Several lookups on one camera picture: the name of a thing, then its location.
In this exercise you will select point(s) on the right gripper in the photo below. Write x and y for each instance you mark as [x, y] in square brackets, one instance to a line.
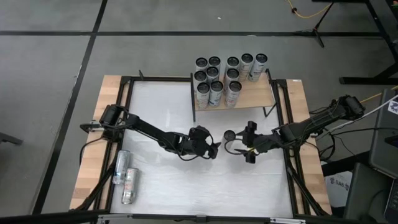
[259, 141]

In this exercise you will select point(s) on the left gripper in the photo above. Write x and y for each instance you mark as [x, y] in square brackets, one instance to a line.
[199, 143]

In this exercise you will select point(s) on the Celsius Peach Vibe can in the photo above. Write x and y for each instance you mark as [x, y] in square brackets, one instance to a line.
[235, 86]
[232, 61]
[232, 73]

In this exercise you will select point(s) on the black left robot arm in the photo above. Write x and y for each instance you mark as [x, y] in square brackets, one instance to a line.
[149, 130]

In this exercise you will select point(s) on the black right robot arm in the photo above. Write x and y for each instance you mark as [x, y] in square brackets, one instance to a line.
[311, 124]

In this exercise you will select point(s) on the wooden shelf black metal legs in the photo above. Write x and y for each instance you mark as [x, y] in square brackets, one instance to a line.
[258, 96]

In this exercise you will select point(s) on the white printed box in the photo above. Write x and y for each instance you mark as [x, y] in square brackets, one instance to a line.
[337, 186]

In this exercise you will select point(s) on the dark grey seat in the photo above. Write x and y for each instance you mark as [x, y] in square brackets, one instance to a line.
[367, 193]

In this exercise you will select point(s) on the black tripod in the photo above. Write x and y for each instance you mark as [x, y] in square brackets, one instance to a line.
[314, 31]

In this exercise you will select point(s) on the grey side table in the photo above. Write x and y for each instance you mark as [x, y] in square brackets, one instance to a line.
[382, 140]

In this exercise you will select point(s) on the laptop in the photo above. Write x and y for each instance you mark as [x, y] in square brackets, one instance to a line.
[392, 202]

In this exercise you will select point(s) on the black desk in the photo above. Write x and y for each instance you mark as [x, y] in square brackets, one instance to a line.
[387, 72]

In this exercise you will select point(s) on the black stand foot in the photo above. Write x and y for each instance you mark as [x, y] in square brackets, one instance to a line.
[11, 139]

